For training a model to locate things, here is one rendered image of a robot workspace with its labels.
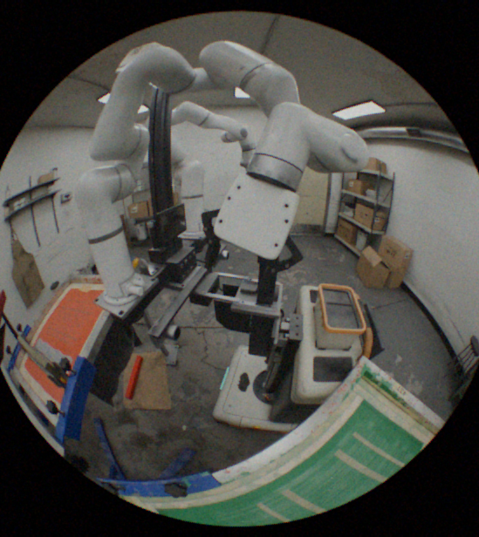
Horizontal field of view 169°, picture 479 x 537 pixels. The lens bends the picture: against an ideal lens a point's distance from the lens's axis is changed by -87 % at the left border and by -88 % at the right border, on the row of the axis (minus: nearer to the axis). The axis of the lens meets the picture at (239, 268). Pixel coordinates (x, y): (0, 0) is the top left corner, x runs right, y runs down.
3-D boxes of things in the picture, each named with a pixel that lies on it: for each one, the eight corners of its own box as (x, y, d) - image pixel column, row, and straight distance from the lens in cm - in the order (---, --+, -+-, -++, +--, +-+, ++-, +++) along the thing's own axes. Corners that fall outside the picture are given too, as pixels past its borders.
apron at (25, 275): (44, 286, 305) (23, 219, 294) (46, 286, 298) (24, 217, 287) (26, 309, 291) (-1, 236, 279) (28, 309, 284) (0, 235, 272)
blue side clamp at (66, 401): (87, 364, 68) (76, 352, 64) (97, 369, 65) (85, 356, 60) (70, 433, 68) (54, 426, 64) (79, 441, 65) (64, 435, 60)
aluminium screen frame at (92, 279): (71, 280, 129) (69, 275, 128) (137, 280, 89) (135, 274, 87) (16, 372, 114) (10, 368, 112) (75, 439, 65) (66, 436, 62)
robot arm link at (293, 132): (346, 149, 37) (379, 143, 29) (330, 195, 33) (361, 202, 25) (271, 110, 33) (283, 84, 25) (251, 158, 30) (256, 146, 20)
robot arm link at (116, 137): (121, 51, 46) (161, 75, 57) (64, 212, 44) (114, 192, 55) (180, 38, 36) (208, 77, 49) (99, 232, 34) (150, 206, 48)
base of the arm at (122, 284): (161, 282, 47) (147, 224, 40) (132, 315, 40) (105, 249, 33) (124, 274, 57) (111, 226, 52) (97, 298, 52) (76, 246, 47)
